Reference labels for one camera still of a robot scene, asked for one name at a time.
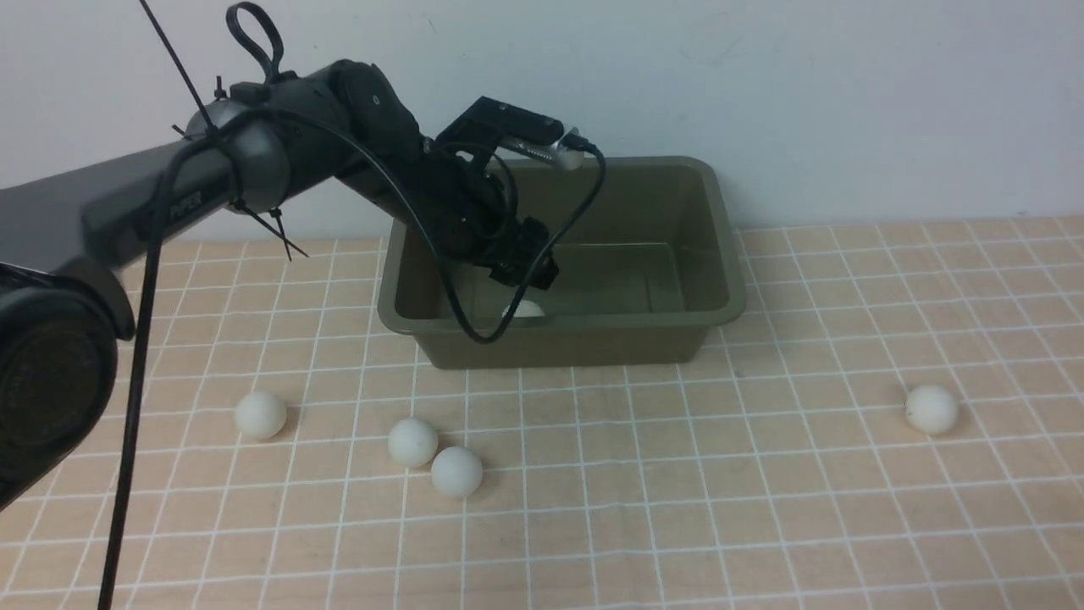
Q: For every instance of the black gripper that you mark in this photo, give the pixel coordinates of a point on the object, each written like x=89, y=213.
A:
x=474, y=216

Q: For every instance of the white ping-pong ball with logo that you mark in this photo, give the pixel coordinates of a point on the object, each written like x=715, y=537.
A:
x=523, y=309

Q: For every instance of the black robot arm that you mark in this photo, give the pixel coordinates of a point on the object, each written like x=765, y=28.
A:
x=66, y=238

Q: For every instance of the olive green plastic bin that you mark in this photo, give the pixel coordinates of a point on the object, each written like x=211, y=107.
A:
x=643, y=277

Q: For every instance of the checkered peach tablecloth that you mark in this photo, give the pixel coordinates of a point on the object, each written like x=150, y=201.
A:
x=775, y=471

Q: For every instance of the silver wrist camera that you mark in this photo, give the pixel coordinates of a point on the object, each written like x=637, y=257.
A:
x=489, y=125

